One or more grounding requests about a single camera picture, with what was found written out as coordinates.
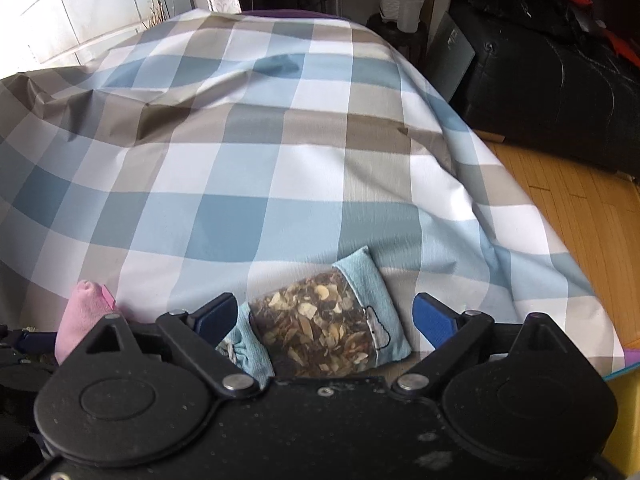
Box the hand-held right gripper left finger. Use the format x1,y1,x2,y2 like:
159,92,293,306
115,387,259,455
75,292,257,400

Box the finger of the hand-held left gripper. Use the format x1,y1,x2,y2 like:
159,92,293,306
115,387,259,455
0,327,58,358

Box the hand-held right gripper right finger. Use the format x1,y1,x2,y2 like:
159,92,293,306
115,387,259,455
392,292,597,401

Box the pink drawstring pouch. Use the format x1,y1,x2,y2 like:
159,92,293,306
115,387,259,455
54,279,118,364

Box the blue herb sachet pouch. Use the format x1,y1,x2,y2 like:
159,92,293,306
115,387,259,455
216,246,413,380

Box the gold tin box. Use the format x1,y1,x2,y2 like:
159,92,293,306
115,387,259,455
602,362,640,480

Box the blue brown checked blanket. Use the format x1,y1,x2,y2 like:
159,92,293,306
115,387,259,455
0,9,626,383

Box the grey flat panel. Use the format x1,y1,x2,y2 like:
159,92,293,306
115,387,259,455
427,10,477,105

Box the black leather sofa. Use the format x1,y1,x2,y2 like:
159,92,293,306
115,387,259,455
447,0,640,176

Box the dark round plant stand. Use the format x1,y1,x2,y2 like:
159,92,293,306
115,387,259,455
366,12,430,68

